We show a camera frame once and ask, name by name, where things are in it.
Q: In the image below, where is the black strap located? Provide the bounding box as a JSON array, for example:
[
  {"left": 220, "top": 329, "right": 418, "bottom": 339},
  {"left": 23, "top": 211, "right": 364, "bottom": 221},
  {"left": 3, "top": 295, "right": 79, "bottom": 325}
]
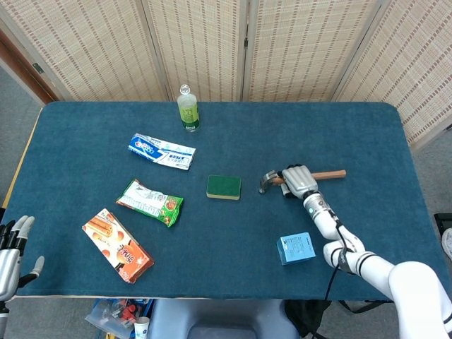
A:
[{"left": 338, "top": 299, "right": 395, "bottom": 314}]

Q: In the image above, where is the blue white toothpaste box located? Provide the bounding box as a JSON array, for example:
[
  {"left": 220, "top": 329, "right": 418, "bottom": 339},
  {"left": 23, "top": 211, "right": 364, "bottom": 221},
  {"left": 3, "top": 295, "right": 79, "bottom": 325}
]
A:
[{"left": 127, "top": 133, "right": 197, "bottom": 171}]

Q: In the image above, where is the blue table cloth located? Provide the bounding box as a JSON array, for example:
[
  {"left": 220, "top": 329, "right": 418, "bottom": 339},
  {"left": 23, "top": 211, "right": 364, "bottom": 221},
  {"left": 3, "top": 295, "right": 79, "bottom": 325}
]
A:
[{"left": 0, "top": 101, "right": 449, "bottom": 302}]

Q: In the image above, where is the brown wooden door frame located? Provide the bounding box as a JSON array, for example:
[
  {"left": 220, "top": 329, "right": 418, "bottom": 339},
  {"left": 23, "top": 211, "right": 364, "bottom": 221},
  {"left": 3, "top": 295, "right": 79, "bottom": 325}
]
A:
[{"left": 0, "top": 30, "right": 59, "bottom": 105}]

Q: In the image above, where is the small light blue box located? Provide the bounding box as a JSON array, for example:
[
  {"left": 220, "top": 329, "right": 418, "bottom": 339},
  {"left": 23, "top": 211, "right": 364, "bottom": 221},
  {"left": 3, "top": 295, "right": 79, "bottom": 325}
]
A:
[{"left": 275, "top": 232, "right": 316, "bottom": 266}]

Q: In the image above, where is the clear green label bottle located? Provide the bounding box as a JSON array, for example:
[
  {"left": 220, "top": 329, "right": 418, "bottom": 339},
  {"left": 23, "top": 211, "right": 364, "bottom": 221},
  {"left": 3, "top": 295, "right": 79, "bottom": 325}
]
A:
[{"left": 177, "top": 84, "right": 201, "bottom": 133}]

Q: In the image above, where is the wooden handle claw hammer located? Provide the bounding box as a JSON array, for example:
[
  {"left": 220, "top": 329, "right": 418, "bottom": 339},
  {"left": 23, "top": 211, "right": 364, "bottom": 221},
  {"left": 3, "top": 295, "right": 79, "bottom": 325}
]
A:
[{"left": 258, "top": 169, "right": 347, "bottom": 195}]

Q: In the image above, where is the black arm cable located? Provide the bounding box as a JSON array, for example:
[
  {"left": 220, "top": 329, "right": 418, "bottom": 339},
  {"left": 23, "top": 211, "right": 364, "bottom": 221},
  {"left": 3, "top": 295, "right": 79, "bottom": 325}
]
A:
[{"left": 309, "top": 206, "right": 356, "bottom": 339}]

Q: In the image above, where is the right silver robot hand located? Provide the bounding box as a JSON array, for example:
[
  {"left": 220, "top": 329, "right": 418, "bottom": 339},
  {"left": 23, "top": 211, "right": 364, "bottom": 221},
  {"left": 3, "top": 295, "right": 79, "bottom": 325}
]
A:
[{"left": 281, "top": 163, "right": 319, "bottom": 200}]

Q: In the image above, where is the green yellow sponge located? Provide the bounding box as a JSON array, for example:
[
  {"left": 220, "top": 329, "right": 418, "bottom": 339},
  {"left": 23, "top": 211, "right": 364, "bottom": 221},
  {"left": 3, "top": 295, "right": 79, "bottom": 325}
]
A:
[{"left": 206, "top": 174, "right": 242, "bottom": 201}]

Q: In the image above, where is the orange biscuit box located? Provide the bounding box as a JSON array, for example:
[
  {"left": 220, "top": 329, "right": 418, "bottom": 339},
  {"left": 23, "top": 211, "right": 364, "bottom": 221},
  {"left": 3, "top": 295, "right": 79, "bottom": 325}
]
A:
[{"left": 81, "top": 208, "right": 155, "bottom": 285}]

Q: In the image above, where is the bamboo folding screen panel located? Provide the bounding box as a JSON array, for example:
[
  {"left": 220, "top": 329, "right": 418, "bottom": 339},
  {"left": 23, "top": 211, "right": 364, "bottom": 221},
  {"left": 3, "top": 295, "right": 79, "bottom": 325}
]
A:
[
  {"left": 0, "top": 0, "right": 169, "bottom": 103},
  {"left": 141, "top": 0, "right": 250, "bottom": 103},
  {"left": 331, "top": 0, "right": 452, "bottom": 149},
  {"left": 242, "top": 0, "right": 386, "bottom": 103}
]

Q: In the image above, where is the green white snack packet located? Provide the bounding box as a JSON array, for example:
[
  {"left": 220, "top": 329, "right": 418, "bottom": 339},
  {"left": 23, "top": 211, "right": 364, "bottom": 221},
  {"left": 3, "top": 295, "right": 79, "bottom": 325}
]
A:
[{"left": 115, "top": 178, "right": 185, "bottom": 228}]

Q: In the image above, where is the black bag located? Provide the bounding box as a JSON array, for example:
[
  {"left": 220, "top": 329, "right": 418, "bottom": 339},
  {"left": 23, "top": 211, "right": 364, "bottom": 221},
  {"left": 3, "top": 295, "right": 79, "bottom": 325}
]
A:
[{"left": 284, "top": 299, "right": 333, "bottom": 338}]

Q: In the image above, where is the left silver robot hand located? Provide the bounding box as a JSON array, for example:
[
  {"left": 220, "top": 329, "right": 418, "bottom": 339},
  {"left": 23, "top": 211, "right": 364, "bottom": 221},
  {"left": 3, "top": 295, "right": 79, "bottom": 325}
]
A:
[{"left": 0, "top": 215, "right": 46, "bottom": 302}]

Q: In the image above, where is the white paper cup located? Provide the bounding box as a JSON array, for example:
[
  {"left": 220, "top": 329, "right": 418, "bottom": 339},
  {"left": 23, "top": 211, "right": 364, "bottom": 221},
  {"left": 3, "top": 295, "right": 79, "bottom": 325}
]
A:
[{"left": 133, "top": 316, "right": 151, "bottom": 339}]

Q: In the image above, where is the black box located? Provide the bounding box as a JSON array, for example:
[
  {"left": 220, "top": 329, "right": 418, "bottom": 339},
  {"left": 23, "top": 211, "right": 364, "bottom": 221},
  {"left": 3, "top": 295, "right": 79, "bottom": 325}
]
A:
[{"left": 433, "top": 213, "right": 452, "bottom": 232}]

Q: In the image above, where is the white shoe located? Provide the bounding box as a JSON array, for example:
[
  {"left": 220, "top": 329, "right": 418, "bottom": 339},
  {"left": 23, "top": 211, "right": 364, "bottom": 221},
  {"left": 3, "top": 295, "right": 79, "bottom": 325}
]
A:
[{"left": 441, "top": 227, "right": 452, "bottom": 263}]

